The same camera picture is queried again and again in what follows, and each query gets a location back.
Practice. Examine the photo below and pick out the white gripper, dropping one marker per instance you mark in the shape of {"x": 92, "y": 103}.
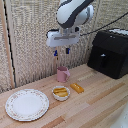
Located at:
{"x": 63, "y": 37}

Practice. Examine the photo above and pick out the black air fryer drawer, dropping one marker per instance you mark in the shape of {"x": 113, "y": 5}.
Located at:
{"x": 103, "y": 63}

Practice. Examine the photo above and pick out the white black Franka robot arm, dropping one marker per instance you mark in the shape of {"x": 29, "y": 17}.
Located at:
{"x": 71, "y": 11}

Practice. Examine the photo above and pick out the pink mug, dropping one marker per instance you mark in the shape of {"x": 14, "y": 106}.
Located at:
{"x": 62, "y": 74}

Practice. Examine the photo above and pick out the beige woven folding screen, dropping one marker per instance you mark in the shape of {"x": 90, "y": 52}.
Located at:
{"x": 30, "y": 40}

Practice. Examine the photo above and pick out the yellow rectangular food block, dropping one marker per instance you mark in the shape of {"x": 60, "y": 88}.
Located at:
{"x": 77, "y": 88}

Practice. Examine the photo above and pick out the yellow fries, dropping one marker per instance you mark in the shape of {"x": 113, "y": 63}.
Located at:
{"x": 61, "y": 92}

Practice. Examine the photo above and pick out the small white bowl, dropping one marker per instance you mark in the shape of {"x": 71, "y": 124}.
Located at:
{"x": 61, "y": 96}

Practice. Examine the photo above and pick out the white floral rim plate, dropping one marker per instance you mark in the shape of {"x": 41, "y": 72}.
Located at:
{"x": 27, "y": 104}

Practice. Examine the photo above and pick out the white rounded object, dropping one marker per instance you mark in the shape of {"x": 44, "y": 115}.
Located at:
{"x": 123, "y": 120}

